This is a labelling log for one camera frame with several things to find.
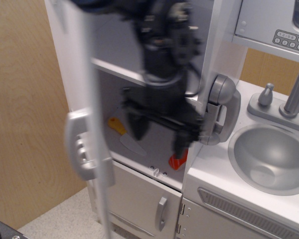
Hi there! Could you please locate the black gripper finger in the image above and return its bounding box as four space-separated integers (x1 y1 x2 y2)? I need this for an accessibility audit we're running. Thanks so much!
173 130 199 159
127 113 150 140

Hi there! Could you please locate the toy knife yellow handle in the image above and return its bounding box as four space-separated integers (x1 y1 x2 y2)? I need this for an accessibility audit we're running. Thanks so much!
107 117 148 157

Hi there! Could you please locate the white lower freezer door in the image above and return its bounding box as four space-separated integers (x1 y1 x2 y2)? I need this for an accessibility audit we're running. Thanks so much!
107 162 182 239

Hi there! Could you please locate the grey toy faucet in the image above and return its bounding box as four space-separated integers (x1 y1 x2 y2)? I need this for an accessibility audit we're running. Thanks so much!
279 74 299 118

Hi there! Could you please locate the black case corner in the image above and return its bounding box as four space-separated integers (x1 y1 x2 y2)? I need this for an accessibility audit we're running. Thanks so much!
0 221 28 239

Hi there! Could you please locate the toy microwave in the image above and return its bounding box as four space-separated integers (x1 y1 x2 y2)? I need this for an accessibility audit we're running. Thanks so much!
233 0 299 62

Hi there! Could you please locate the white toy kitchen cabinet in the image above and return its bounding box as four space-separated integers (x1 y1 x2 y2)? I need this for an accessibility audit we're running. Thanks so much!
45 0 299 239

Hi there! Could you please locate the grey lower door handle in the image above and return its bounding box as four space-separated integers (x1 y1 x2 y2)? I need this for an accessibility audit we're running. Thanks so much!
155 197 167 232

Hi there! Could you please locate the white fridge door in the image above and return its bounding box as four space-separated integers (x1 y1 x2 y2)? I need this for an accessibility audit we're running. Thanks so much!
44 0 114 239

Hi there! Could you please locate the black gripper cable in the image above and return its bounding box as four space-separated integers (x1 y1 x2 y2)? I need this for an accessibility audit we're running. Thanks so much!
184 64 202 98

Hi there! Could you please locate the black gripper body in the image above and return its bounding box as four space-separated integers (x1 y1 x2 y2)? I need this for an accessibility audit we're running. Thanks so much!
122 79 203 133

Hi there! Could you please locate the grey faucet knob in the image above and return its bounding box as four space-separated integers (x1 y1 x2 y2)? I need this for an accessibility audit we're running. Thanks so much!
258 83 274 107

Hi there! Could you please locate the grey toy telephone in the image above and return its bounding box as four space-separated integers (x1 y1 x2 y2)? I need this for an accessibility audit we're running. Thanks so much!
200 74 241 145

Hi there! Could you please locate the grey fridge door handle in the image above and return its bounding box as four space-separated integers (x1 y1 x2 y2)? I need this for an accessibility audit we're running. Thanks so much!
64 109 97 181

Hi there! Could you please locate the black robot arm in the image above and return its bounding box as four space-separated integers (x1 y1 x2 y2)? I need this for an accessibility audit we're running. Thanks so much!
75 0 203 158

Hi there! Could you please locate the grey toy sink basin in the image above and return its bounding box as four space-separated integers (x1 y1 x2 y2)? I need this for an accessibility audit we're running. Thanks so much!
228 124 299 196

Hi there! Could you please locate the white magnetic door latch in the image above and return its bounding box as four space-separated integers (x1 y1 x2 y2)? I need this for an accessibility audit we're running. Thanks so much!
149 166 168 177

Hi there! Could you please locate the orange toy salmon sushi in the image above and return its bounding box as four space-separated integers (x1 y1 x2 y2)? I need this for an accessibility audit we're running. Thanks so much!
168 149 188 171

